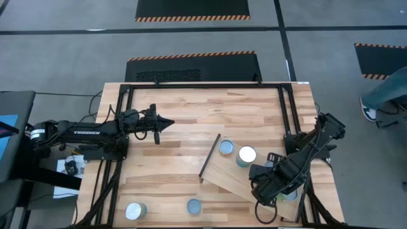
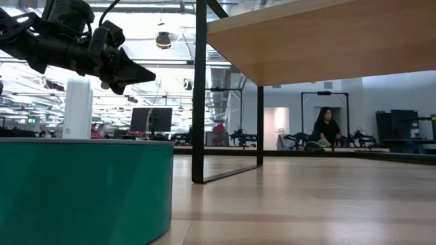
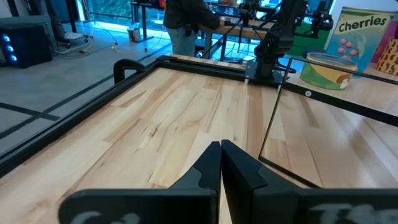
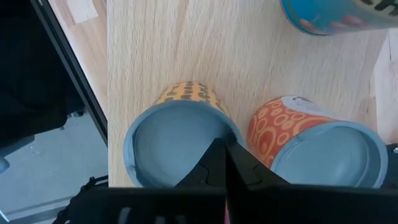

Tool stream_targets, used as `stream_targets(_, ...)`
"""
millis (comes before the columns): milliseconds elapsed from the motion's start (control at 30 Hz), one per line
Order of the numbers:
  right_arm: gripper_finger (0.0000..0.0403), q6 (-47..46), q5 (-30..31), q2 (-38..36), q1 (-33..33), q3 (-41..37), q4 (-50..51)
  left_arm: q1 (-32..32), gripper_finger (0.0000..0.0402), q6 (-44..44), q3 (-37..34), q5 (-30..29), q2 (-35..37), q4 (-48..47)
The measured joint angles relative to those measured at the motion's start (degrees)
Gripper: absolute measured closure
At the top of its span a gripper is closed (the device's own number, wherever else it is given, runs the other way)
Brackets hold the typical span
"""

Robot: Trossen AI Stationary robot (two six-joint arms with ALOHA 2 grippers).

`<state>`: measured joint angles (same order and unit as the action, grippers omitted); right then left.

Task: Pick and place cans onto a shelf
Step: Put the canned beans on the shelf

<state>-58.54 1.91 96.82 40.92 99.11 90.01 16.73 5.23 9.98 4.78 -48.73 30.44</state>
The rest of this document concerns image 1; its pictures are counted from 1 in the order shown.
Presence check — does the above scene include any white paper sheet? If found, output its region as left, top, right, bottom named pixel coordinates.
left=52, top=156, right=87, bottom=200

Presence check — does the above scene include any black chair base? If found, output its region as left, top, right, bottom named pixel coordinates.
left=375, top=100, right=407, bottom=130

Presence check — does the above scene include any black mat striped edge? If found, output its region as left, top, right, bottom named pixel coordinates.
left=135, top=0, right=251, bottom=23
left=354, top=43, right=407, bottom=80
left=125, top=50, right=263, bottom=83

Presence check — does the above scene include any spicy black beans box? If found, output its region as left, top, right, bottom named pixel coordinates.
left=218, top=139, right=235, bottom=156

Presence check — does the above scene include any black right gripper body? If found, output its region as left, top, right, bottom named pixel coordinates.
left=249, top=152, right=289, bottom=207

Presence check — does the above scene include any small black device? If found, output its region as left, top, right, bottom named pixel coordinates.
left=64, top=160, right=79, bottom=176

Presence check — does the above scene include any person's leg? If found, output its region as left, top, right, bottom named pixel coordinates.
left=361, top=66, right=407, bottom=111

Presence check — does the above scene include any black floor cable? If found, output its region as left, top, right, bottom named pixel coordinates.
left=35, top=90, right=104, bottom=115

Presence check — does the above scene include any white can green print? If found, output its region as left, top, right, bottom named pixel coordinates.
left=275, top=188, right=300, bottom=203

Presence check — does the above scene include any pink-green packet at left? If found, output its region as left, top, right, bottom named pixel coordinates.
left=124, top=202, right=148, bottom=221

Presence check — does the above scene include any black table frame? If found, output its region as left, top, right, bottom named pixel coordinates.
left=72, top=81, right=347, bottom=229

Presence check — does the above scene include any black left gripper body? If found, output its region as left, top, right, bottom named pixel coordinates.
left=119, top=103, right=160, bottom=146

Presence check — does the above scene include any person's shoe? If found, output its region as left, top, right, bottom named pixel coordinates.
left=359, top=97, right=378, bottom=123

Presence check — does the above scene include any blue screen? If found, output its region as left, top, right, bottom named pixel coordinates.
left=0, top=114, right=19, bottom=160

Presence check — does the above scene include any black cable loop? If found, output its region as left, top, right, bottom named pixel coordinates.
left=253, top=199, right=279, bottom=225

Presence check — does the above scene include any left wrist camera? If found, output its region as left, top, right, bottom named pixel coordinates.
left=139, top=109, right=152, bottom=124

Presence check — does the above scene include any tall blue green can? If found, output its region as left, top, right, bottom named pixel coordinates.
left=235, top=145, right=258, bottom=169

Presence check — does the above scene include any wooden shelf black frame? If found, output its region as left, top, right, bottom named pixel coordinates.
left=198, top=133, right=311, bottom=223

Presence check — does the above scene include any short teal can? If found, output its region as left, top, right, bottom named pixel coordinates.
left=186, top=198, right=203, bottom=216

